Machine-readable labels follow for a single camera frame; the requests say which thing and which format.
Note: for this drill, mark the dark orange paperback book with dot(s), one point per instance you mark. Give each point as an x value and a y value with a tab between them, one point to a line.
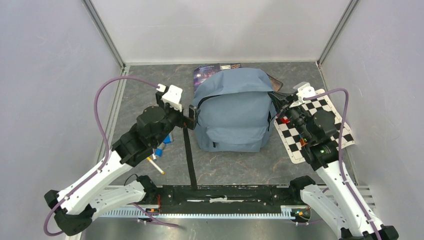
276	84

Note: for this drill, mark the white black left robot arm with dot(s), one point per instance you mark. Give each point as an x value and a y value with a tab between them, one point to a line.
77	206

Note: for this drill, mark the slotted cable duct rail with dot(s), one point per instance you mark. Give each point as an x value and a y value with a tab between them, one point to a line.
134	212

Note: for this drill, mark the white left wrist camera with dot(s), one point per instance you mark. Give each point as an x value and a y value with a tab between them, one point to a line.
171	95

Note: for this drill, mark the black white checkered mat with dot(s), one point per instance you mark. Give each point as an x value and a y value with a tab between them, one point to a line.
327	128

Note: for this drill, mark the blue grey glue stick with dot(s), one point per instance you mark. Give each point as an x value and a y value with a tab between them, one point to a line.
159	150

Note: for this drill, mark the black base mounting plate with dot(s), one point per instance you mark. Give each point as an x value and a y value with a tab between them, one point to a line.
224	199

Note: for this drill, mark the blue pencil sharpener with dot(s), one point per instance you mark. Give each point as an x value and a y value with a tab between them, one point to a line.
168	139

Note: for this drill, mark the blue fabric backpack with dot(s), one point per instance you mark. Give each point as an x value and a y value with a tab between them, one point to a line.
234	111

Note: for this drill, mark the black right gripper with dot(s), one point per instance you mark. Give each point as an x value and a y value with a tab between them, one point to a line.
282	103

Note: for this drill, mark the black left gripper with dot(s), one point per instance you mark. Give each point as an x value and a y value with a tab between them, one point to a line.
185	121

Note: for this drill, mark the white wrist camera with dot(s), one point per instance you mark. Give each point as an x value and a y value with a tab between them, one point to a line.
171	95
303	91

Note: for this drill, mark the purple paperback book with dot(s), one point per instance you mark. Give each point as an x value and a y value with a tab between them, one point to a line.
201	73

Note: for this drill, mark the red toy block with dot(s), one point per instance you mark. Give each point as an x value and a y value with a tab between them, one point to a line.
284	120

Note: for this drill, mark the yellow cap marker pen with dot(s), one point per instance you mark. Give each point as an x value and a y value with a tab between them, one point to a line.
154	164

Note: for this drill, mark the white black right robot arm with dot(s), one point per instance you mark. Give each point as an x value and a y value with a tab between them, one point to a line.
347	214

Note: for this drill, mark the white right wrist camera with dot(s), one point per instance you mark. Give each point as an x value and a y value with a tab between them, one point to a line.
303	91

